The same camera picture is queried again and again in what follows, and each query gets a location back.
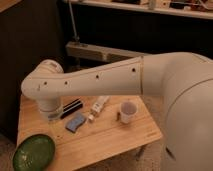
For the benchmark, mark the translucent clear gripper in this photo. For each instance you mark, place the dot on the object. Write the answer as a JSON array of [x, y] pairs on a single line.
[[54, 116]]

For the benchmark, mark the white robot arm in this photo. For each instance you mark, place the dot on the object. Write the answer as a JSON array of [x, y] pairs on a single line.
[[183, 79]]

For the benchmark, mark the blue sponge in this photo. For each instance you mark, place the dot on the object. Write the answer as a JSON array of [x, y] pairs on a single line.
[[75, 122]]

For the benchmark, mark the black striped box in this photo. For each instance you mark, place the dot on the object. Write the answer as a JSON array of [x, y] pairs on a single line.
[[71, 107]]

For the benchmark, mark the wooden folding table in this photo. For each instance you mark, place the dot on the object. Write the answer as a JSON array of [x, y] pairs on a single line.
[[94, 141]]

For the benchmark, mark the green bowl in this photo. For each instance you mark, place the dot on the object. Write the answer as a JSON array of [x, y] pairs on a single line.
[[35, 153]]

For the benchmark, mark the white tube bottle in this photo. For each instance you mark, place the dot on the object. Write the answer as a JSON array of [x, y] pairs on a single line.
[[97, 107]]

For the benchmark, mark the white mug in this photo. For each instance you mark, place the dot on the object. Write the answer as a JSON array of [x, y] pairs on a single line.
[[127, 111]]

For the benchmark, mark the long grey metal beam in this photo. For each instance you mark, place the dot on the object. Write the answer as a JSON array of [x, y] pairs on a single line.
[[99, 53]]

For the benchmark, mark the metal stand pole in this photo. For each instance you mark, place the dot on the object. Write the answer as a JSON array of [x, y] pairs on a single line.
[[76, 36]]

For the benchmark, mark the white shelf with clutter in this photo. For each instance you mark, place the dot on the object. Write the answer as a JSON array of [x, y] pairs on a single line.
[[143, 8]]

